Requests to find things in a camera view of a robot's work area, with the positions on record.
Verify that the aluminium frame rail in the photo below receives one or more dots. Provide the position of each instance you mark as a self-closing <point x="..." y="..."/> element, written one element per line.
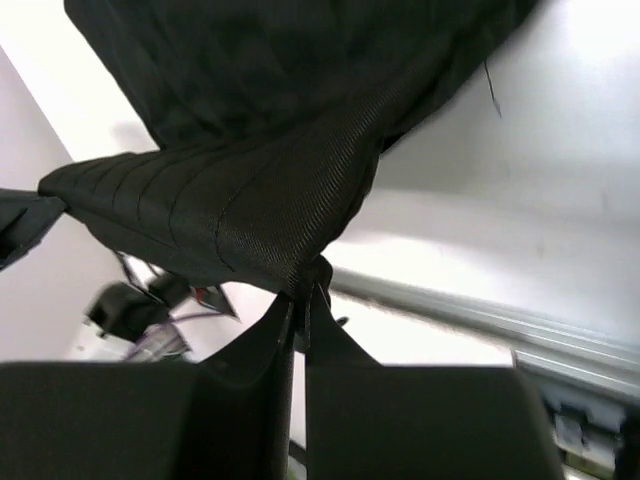
<point x="544" y="345"/>

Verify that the black pleated skirt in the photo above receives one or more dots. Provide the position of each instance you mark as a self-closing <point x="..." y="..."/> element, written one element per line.
<point x="269" y="119"/>

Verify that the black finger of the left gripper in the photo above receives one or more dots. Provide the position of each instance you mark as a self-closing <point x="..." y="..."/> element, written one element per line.
<point x="26" y="217"/>

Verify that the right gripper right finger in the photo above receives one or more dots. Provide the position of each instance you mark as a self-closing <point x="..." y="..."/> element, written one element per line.
<point x="365" y="420"/>

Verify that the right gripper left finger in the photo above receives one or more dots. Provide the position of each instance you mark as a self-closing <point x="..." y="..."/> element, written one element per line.
<point x="226" y="417"/>

